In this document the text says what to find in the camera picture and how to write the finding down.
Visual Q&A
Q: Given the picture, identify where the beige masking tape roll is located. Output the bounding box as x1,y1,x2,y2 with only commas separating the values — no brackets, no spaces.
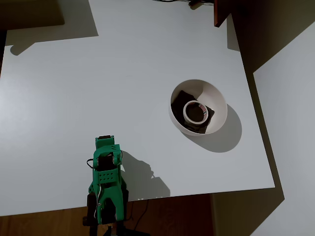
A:
182,100,210,124

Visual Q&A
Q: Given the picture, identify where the dark folded cloth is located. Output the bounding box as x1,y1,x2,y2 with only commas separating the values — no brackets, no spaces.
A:
170,90,216,135

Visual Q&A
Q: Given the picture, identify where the white round bowl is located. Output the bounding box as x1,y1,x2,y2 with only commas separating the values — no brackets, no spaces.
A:
168,79,228,136

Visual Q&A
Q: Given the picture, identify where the dark flat furniture panel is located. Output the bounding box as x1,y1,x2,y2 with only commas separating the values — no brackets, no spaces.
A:
0,0,66,31

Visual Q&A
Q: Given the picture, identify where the brown wooden furniture panel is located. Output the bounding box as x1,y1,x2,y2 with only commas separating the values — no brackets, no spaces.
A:
213,0,233,28

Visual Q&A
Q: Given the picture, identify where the black cable with plug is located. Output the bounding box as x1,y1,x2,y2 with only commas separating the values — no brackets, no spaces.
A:
152,0,215,7

